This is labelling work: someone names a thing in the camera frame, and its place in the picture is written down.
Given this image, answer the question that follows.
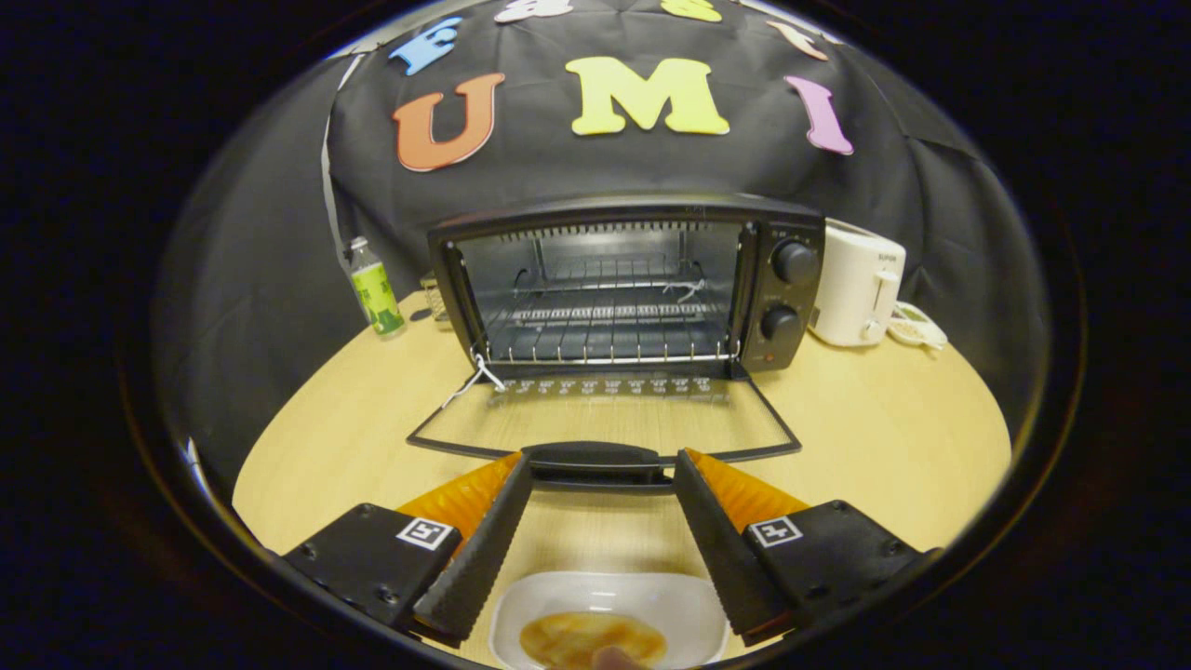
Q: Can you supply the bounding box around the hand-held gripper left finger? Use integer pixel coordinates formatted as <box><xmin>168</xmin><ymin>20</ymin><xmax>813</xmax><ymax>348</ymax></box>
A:
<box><xmin>282</xmin><ymin>452</ymin><xmax>534</xmax><ymax>650</ymax></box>

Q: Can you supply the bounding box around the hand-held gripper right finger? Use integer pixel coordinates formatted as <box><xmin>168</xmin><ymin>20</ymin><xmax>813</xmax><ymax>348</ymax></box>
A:
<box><xmin>672</xmin><ymin>448</ymin><xmax>941</xmax><ymax>646</ymax></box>

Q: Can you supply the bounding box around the golden bread bun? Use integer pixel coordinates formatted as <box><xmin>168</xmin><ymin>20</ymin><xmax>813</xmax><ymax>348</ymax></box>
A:
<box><xmin>519</xmin><ymin>611</ymin><xmax>668</xmax><ymax>670</ymax></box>

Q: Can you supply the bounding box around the black toaster oven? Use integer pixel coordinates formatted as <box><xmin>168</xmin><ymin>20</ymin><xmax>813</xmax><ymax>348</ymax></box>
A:
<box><xmin>407</xmin><ymin>194</ymin><xmax>827</xmax><ymax>494</ymax></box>

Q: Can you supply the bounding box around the white pop-up toaster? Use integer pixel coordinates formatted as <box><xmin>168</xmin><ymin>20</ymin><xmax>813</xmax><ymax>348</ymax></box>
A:
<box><xmin>808</xmin><ymin>219</ymin><xmax>907</xmax><ymax>348</ymax></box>

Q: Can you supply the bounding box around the white rectangular plate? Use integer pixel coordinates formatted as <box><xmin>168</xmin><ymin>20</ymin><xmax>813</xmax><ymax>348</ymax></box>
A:
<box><xmin>488</xmin><ymin>571</ymin><xmax>729</xmax><ymax>670</ymax></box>

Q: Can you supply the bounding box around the small glass jar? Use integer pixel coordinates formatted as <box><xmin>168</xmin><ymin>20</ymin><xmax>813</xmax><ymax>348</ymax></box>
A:
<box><xmin>421</xmin><ymin>272</ymin><xmax>452</xmax><ymax>324</ymax></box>

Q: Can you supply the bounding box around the green label water bottle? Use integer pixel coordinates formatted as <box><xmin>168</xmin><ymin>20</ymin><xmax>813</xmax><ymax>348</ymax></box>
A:
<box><xmin>348</xmin><ymin>236</ymin><xmax>408</xmax><ymax>339</ymax></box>

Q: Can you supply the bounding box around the white divided dish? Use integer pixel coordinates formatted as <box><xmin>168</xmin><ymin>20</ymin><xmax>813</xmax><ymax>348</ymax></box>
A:
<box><xmin>887</xmin><ymin>301</ymin><xmax>948</xmax><ymax>351</ymax></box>

